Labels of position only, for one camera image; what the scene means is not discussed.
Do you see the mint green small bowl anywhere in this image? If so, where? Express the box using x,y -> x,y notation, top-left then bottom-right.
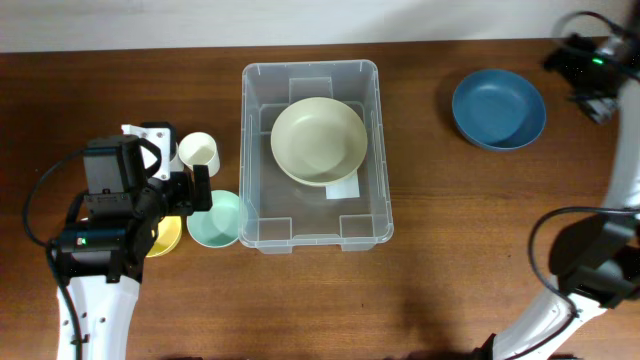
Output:
187,190 -> 240,248

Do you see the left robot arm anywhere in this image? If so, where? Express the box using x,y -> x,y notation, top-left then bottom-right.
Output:
46,135 -> 212,359

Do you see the grey cup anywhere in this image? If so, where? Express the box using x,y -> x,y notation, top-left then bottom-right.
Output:
169,143 -> 184,172

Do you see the clear plastic storage container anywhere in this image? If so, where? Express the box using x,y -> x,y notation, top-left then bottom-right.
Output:
239,60 -> 394,254

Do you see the yellow small bowl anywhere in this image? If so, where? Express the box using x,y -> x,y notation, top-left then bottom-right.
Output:
147,216 -> 182,258

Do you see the cream cup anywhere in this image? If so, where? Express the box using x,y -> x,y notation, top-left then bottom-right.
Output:
178,132 -> 220,177

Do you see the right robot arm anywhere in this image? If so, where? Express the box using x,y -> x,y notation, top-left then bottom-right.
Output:
471,2 -> 639,360

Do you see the dark blue bowl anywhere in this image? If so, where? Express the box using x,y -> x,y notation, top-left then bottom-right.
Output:
451,69 -> 547,152

